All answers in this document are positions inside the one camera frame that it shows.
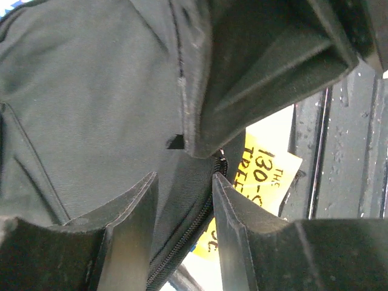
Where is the black backpack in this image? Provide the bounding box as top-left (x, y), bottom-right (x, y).
top-left (1, 1), bottom-right (245, 290)

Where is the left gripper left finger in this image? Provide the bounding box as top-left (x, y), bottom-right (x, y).
top-left (1, 172), bottom-right (158, 290)

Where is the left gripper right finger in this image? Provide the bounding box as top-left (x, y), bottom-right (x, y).
top-left (213, 174), bottom-right (387, 290)

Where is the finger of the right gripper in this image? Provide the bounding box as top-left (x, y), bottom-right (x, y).
top-left (184, 1), bottom-right (358, 158)

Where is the orange treehouse book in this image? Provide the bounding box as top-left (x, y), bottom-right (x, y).
top-left (192, 132), bottom-right (304, 261)

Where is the aluminium mounting rail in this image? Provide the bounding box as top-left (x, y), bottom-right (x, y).
top-left (279, 62), bottom-right (387, 221)

